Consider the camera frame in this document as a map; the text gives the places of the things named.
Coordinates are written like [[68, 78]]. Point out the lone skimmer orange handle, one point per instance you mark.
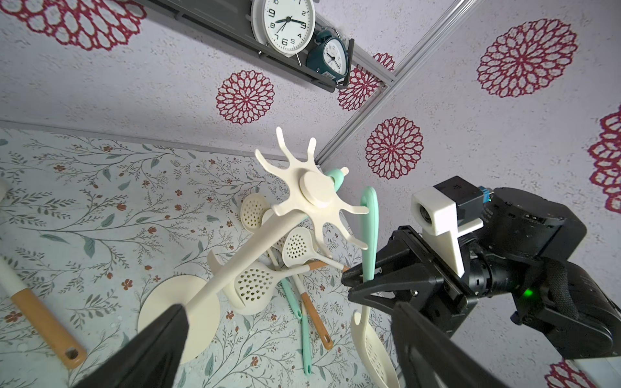
[[66, 348]]

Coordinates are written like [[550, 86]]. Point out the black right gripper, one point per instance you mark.
[[411, 272]]

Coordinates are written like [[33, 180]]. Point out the cream skimmer behind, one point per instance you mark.
[[313, 313]]

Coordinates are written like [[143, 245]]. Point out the cream utensil rack stand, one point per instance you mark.
[[312, 195]]

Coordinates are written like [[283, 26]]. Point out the cream skimmer edge-on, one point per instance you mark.
[[299, 248]]

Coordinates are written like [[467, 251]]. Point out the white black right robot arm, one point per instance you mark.
[[471, 242]]

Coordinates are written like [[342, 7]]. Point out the cream skimmer near left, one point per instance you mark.
[[300, 314]]

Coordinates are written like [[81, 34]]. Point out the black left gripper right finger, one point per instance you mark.
[[428, 358]]

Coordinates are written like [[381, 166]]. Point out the dark green alarm clock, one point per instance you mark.
[[330, 57]]

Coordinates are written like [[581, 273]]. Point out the grey wall shelf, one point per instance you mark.
[[230, 23]]

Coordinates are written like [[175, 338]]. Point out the cream skimmer round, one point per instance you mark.
[[252, 211]]

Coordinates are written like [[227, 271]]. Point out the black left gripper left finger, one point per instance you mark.
[[151, 359]]

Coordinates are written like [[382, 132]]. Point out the white alarm clock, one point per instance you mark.
[[287, 26]]

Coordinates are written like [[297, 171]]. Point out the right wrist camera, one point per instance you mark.
[[446, 212]]

